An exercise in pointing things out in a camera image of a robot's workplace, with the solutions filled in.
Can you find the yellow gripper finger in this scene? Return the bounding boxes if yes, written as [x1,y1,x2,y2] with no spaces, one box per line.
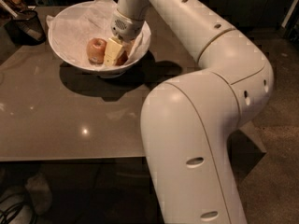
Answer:
[104,37,124,66]

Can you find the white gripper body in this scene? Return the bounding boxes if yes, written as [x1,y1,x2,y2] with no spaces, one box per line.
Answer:
[110,10,144,42]

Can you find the red-yellow apple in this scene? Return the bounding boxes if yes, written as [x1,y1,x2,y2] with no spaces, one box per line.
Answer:
[116,40,135,66]
[86,38,107,64]

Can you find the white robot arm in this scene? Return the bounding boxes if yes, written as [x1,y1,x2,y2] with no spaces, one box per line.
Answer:
[111,0,274,224]

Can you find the white ceramic bowl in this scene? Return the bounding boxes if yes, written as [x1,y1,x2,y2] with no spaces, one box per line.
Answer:
[48,0,153,79]

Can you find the white crumpled paper liner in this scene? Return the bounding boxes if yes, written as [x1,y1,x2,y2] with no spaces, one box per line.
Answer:
[46,0,150,72]

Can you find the white sock foot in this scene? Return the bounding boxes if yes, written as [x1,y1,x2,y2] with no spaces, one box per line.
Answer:
[25,173,52,215]

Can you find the black cables on floor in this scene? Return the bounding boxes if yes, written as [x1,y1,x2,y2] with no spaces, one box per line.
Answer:
[0,191,39,224]

